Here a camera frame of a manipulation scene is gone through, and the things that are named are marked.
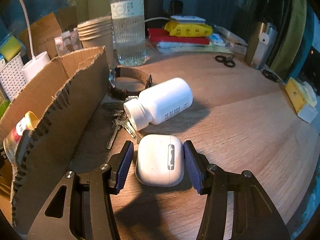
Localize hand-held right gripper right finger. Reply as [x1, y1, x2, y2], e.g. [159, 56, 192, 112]
[183, 141, 292, 240]

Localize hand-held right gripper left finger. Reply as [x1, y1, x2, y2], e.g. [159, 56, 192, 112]
[26, 141, 135, 240]

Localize white earbuds case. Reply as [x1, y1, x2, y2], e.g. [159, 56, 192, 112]
[135, 134, 184, 187]

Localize white pill bottle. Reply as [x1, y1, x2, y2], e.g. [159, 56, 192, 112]
[124, 77, 193, 131]

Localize brown strap wristwatch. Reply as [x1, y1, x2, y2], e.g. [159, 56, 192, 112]
[108, 66, 153, 100]

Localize red tin can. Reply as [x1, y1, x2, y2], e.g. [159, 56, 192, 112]
[4, 111, 39, 167]

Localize bunch of metal keys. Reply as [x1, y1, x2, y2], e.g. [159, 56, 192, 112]
[102, 100, 139, 150]

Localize black car key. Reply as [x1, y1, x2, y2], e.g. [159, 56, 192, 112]
[262, 69, 285, 84]

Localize white plastic packet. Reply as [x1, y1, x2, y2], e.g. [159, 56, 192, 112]
[156, 41, 213, 53]

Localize pale yellow envelope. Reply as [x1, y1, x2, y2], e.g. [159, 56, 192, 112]
[211, 44, 234, 55]

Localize yellow tissue box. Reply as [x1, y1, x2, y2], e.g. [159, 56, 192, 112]
[284, 77, 318, 124]

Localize clear plastic water bottle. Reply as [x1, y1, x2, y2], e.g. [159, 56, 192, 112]
[110, 0, 147, 67]

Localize stack of brown paper cups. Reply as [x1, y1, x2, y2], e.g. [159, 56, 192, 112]
[77, 15, 115, 67]

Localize white blue small packet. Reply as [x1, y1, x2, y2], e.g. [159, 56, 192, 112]
[209, 32, 228, 47]

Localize white medicine box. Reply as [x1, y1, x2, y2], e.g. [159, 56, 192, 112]
[214, 24, 248, 55]

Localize steel tumbler with tag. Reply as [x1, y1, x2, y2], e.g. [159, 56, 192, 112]
[244, 21, 278, 70]

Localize white desk lamp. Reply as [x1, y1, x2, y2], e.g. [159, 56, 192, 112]
[15, 0, 52, 83]

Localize red flat packet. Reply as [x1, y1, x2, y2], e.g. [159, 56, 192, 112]
[147, 28, 210, 45]

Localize yellow wet wipes pack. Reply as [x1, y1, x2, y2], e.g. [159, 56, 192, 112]
[164, 20, 213, 38]

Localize white perforated plastic basket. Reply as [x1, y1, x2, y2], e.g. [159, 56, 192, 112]
[0, 54, 27, 102]

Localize white power bank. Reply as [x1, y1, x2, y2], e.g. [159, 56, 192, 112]
[170, 15, 206, 23]

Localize brown printed cardboard box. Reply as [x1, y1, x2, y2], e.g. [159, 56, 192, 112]
[19, 5, 79, 60]

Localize yellow sponge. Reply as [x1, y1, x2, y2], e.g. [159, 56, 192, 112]
[0, 35, 22, 62]

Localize teal curtain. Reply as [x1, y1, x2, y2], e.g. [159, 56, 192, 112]
[0, 0, 68, 50]
[291, 5, 317, 80]

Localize black handled scissors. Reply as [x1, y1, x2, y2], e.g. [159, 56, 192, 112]
[215, 54, 236, 68]

